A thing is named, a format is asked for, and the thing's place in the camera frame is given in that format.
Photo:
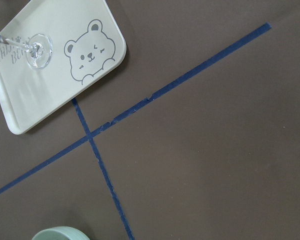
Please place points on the cream bear tray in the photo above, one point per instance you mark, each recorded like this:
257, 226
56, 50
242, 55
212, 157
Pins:
87, 44

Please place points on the clear wine glass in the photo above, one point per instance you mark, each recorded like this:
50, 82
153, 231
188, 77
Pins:
38, 49

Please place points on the mint green bowl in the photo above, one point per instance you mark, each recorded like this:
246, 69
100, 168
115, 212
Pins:
60, 233

